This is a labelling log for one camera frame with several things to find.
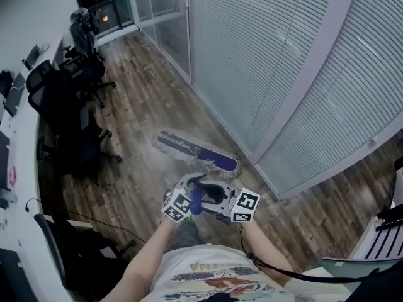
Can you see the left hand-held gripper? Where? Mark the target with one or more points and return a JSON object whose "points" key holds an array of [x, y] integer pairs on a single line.
{"points": [[176, 204]]}

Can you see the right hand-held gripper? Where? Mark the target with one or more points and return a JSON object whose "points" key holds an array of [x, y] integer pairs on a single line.
{"points": [[245, 204]]}

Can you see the blue mop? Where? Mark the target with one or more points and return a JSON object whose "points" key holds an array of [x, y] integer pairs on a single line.
{"points": [[201, 156]]}

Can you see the person's left forearm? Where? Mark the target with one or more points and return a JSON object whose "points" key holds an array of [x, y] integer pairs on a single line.
{"points": [[141, 263]]}

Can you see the person's right forearm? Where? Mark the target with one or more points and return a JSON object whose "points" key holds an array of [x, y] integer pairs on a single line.
{"points": [[267, 253]]}

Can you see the brown wooden floor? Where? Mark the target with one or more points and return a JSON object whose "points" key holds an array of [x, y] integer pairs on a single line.
{"points": [[141, 83]]}

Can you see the person's dark trousers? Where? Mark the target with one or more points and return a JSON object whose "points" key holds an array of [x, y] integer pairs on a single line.
{"points": [[188, 235]]}

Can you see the person's white printed shirt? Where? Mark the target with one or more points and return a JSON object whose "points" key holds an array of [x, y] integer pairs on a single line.
{"points": [[220, 282]]}

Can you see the white window blinds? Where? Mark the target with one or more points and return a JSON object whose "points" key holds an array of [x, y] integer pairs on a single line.
{"points": [[252, 58], [346, 105]]}

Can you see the large black office chair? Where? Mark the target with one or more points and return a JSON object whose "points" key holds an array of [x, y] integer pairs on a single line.
{"points": [[63, 115]]}

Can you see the black office chair thin backrest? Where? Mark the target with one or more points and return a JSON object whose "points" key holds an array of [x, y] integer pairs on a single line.
{"points": [[72, 263]]}

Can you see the black mesh office chair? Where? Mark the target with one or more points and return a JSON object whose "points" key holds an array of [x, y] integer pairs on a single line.
{"points": [[89, 71]]}

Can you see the glass table top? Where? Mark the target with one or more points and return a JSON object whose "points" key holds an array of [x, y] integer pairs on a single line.
{"points": [[346, 270]]}

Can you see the frosted glass partition panel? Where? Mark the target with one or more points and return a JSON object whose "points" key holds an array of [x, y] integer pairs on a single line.
{"points": [[163, 20]]}

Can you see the white rack with black slats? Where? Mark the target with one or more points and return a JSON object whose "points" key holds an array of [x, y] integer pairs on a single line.
{"points": [[382, 234]]}

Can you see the long white desk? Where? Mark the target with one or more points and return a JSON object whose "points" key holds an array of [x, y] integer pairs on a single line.
{"points": [[25, 225]]}

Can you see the pink sticker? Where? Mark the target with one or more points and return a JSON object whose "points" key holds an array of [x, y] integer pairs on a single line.
{"points": [[13, 176]]}

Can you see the grey hooded jacket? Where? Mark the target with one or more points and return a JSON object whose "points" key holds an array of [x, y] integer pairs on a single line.
{"points": [[81, 31]]}

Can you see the closed dark laptop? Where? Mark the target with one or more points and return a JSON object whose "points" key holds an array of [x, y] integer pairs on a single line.
{"points": [[15, 94]]}

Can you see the dark glass door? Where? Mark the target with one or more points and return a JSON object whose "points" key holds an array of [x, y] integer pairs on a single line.
{"points": [[97, 2]]}

